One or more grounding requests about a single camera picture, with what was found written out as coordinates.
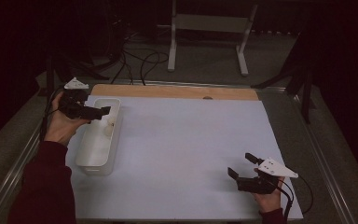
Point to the person's left hand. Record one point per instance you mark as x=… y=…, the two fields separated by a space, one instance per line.
x=60 y=127

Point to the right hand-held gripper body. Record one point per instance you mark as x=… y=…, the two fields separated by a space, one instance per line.
x=256 y=184

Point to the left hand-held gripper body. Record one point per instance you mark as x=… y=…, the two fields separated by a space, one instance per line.
x=73 y=104

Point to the white plastic bin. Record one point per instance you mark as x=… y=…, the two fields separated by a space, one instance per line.
x=94 y=149

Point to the wooden table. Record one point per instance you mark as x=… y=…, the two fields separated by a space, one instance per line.
x=167 y=91

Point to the person's right hand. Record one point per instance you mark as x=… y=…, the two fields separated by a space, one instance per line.
x=270 y=200

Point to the white metal stand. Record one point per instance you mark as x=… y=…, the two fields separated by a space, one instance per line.
x=211 y=23

